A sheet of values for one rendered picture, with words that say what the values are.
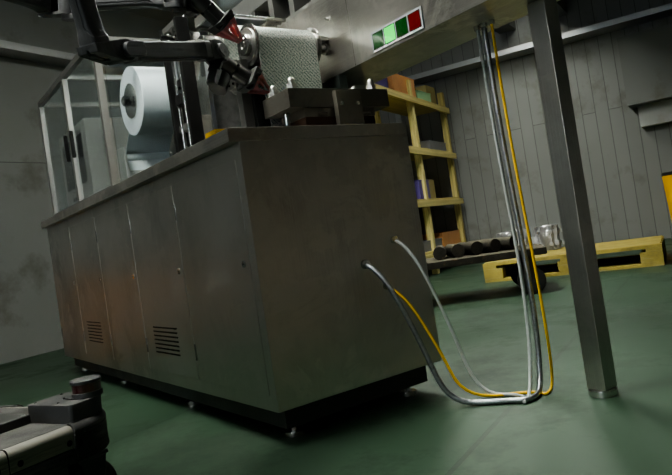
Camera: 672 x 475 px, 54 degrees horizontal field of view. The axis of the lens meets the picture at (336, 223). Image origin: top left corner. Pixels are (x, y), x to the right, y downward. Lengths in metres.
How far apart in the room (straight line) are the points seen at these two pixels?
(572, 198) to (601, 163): 5.99
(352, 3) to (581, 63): 5.87
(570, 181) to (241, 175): 0.92
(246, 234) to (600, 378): 1.07
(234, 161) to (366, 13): 0.76
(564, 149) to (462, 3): 0.51
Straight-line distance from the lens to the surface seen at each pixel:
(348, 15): 2.41
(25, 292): 5.56
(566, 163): 1.96
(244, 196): 1.84
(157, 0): 2.25
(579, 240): 1.96
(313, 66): 2.37
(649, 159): 7.88
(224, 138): 1.86
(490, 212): 8.23
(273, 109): 2.12
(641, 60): 7.64
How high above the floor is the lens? 0.56
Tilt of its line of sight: 1 degrees up
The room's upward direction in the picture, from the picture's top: 9 degrees counter-clockwise
